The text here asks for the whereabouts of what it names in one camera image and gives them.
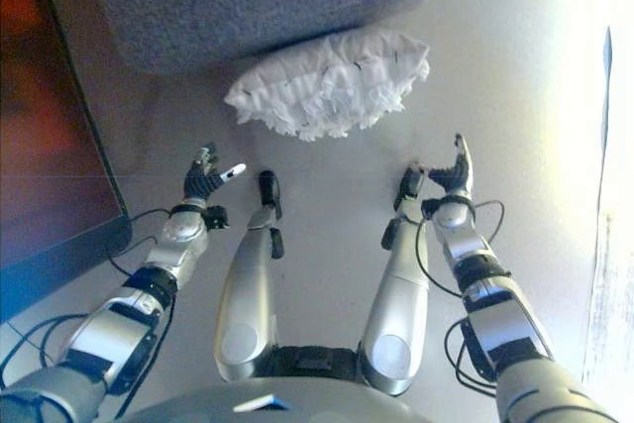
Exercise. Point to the silver left robot leg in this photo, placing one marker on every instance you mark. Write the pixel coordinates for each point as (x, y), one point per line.
(245, 294)

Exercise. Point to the white fringed cushion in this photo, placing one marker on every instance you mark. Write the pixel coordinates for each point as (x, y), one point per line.
(337, 86)

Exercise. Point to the silver robot leg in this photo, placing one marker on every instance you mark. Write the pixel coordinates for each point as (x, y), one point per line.
(401, 294)
(245, 294)

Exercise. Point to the silver right robot leg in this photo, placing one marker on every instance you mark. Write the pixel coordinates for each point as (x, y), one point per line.
(401, 294)

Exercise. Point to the silver robot torso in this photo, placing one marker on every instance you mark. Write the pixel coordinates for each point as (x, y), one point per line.
(223, 408)

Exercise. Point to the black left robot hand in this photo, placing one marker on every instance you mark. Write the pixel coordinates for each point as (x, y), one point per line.
(203, 182)

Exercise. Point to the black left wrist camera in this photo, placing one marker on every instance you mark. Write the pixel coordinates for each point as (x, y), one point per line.
(217, 217)

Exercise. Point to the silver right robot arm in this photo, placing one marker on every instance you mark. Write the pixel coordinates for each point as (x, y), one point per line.
(510, 329)

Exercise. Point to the large flat television screen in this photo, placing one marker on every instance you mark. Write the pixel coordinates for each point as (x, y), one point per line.
(44, 145)

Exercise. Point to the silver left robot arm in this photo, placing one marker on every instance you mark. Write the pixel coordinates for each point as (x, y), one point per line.
(114, 329)

